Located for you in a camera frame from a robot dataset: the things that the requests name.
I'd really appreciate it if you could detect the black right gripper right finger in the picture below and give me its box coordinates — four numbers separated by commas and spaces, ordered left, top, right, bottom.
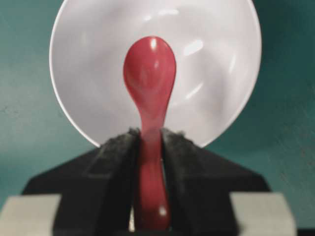
161, 128, 270, 236

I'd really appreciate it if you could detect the red plastic spoon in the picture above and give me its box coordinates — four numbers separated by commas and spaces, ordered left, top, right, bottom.
123, 36, 176, 231

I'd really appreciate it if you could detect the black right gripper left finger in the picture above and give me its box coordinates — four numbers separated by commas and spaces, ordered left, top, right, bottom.
22, 129, 140, 236

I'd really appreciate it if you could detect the white plastic plate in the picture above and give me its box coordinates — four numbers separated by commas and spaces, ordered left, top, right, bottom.
49, 0, 262, 147

